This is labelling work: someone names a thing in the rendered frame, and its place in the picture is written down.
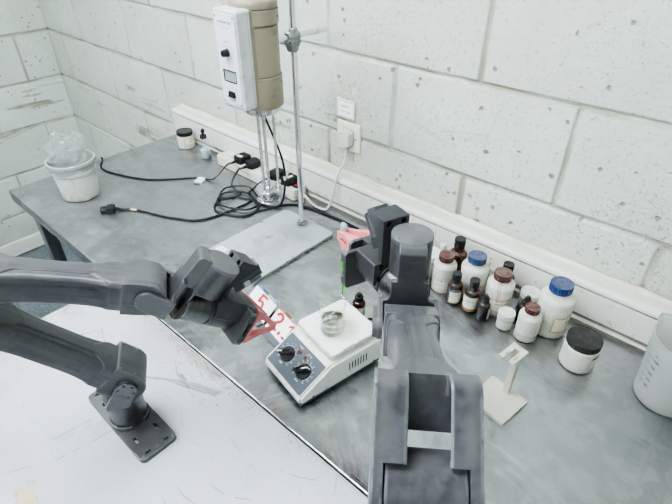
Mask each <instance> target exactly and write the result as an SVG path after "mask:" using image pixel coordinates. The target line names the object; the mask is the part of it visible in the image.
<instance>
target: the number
mask: <svg viewBox="0 0 672 504"><path fill-rule="evenodd" d="M250 297H251V298H252V299H253V300H254V301H255V302H256V303H257V304H258V305H259V306H260V307H261V308H262V309H263V310H264V311H265V312H266V313H267V315H269V313H270V312H271V311H272V310H273V308H274V307H275V306H276V304H275V303H274V302H273V301H272V300H271V299H270V298H269V297H268V296H267V295H266V294H265V293H264V291H263V290H262V289H261V288H260V287H259V286H257V287H256V289H255V290H254V291H253V292H252V294H251V295H250Z"/></svg>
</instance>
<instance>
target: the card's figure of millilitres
mask: <svg viewBox="0 0 672 504"><path fill-rule="evenodd" d="M272 320H273V321H274V322H275V323H276V324H277V325H276V327H275V329H274V330H273V332H274V333H275V334H276V335H277V336H278V337H279V339H280V340H281V341H282V340H283V339H284V338H285V337H286V336H287V335H288V334H289V333H290V332H291V331H292V330H293V329H294V328H296V326H295V325H294V324H293V323H292V322H291V321H290V320H289V318H288V317H287V316H286V315H285V314H284V313H283V312H282V311H281V310H280V309H279V310H278V311H277V313H276V314H275V315H274V316H273V318H272Z"/></svg>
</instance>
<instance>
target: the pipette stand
mask: <svg viewBox="0 0 672 504"><path fill-rule="evenodd" d="M513 351H514V353H513V356H512V359H511V360H509V361H508V363H509V364H510V366H509V370H508V373H507V376H506V380H505V383H502V382H501V381H500V380H498V379H497V378H496V377H494V376H492V377H491V378H490V379H488V380H487V381H486V382H485V383H483V392H484V413H485V414H486V415H488V416H489V417H490V418H491V419H492V420H494V421H495V422H496V423H497V424H499V425H500V426H501V427H502V426H503V425H504V424H505V423H506V422H508V421H509V420H510V419H511V418H512V417H513V416H514V415H515V414H516V413H518V412H519V411H520V410H521V409H522V408H523V407H524V406H525V405H527V403H528V401H527V400H525V399H524V398H523V397H521V396H520V395H519V394H517V393H516V392H515V391H513V390H512V386H513V383H514V380H515V377H516V374H517V370H518V367H519V364H520V361H521V360H522V359H523V358H524V357H525V356H527V355H528V354H529V352H528V351H526V350H525V349H523V348H522V347H520V346H519V345H517V344H516V343H513V344H511V345H510V346H509V347H507V348H506V349H505V350H503V351H502V352H501V353H500V354H499V355H498V356H499V357H500V358H502V359H504V358H506V357H507V356H508V355H509V354H511V353H512V352H513Z"/></svg>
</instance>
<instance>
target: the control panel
mask: <svg viewBox="0 0 672 504"><path fill-rule="evenodd" d="M286 346H292V347H293V348H294V350H295V355H294V357H293V359H292V360H290V361H288V362H285V361H283V360H282V359H281V358H280V354H279V353H278V352H277V351H276V350H277V349H278V348H282V349H283V348H284V347H286ZM298 350H301V351H302V352H301V353H300V354H299V353H298ZM304 356H307V359H306V360H304ZM267 359H268V360H269V361H270V362H271V364H272V365H273V366H274V367H275V368H276V370H277V371H278V372H279V373H280V374H281V375H282V377H283V378H284V379H285V380H286V381H287V383H288V384H289V385H290V386H291V387H292V389H293V390H294V391H295V392H296V393H297V394H298V395H299V396H300V395H301V394H302V393H303V392H304V391H305V390H306V389H307V388H308V386H309V385H310V384H311V383H312V382H313V381H314V380H315V379H316V378H317V377H318V376H319V375H320V374H321V373H322V372H323V371H324V369H325V368H326V367H325V366H324V364H323V363H322V362H321V361H320V360H319V359H318V358H317V357H316V356H315V355H314V354H313V353H312V352H311V351H310V350H309V349H308V348H307V347H306V346H305V345H304V343H303V342H302V341H301V340H300V339H299V338H298V337H297V336H296V335H295V334H294V333H293V332H292V333H291V334H290V335H289V336H288V337H287V338H286V339H285V340H284V341H283V342H282V343H281V344H280V345H279V346H278V347H277V348H276V349H275V350H274V351H273V353H272V354H271V355H270V356H269V357H268V358H267ZM302 363H307V364H308V365H310V367H311V374H310V375H309V377H308V378H306V379H304V380H300V379H298V378H297V376H296V373H294V372H293V371H292V368H293V367H298V366H299V365H300V364H302Z"/></svg>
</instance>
